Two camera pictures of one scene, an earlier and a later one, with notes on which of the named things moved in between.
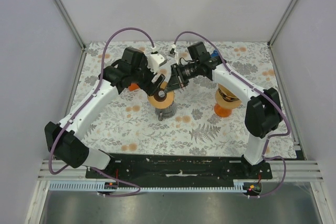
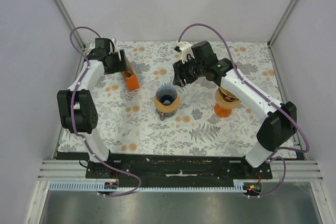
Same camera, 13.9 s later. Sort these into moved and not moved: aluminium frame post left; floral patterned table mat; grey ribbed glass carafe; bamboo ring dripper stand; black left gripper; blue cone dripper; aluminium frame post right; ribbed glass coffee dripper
Moved: blue cone dripper; black left gripper
Not moved: grey ribbed glass carafe; aluminium frame post right; bamboo ring dripper stand; floral patterned table mat; ribbed glass coffee dripper; aluminium frame post left
